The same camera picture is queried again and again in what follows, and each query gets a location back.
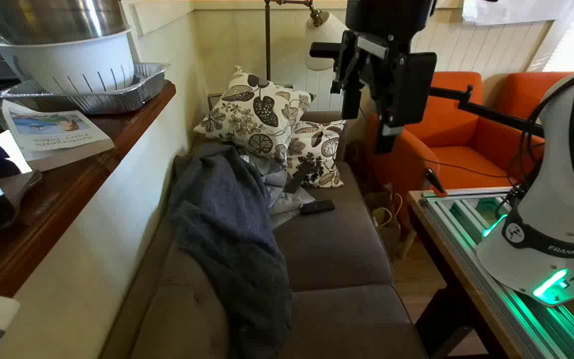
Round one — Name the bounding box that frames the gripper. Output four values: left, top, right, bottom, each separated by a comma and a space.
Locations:
330, 0, 437, 155

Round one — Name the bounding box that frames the dark blue grey blanket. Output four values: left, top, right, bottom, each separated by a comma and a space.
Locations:
169, 142, 293, 359

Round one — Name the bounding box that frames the floor lamp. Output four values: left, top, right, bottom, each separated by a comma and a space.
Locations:
264, 0, 350, 81

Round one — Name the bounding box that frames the small leaf print pillow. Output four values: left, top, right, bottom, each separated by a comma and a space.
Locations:
286, 120, 346, 188

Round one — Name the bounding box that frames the orange armchair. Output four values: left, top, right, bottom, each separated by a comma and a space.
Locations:
367, 71, 547, 225
484, 71, 574, 130

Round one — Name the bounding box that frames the dark grey remote control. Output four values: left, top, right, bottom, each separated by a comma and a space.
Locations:
283, 161, 313, 195

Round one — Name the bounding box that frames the large leaf print pillow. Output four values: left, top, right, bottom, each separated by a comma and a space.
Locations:
193, 66, 315, 163

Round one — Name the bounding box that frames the black remote control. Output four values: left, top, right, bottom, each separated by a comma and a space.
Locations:
299, 199, 336, 216

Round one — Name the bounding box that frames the light grey cloth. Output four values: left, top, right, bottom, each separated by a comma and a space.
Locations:
240, 154, 316, 230

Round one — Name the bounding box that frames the window blind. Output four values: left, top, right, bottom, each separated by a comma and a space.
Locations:
527, 12, 574, 73

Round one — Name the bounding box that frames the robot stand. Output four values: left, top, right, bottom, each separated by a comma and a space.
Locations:
407, 187, 574, 359

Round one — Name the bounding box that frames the brown sofa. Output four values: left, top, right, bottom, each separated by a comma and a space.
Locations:
100, 110, 430, 359

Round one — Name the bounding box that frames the foil tray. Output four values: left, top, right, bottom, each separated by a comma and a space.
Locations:
0, 62, 171, 116

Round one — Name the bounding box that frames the white colander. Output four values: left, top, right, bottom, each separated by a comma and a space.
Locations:
0, 27, 136, 95

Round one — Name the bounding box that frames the printed booklet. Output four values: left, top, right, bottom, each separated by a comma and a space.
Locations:
1, 99, 116, 173

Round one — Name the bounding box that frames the wooden ledge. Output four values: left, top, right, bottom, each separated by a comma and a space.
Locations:
0, 81, 177, 300

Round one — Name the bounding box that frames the steel bowl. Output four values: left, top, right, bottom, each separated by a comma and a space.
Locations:
0, 0, 129, 46

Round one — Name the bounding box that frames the orange handled clamp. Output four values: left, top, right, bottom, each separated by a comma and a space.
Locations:
424, 168, 448, 198

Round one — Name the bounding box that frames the black cable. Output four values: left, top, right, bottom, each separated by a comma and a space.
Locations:
416, 154, 513, 181

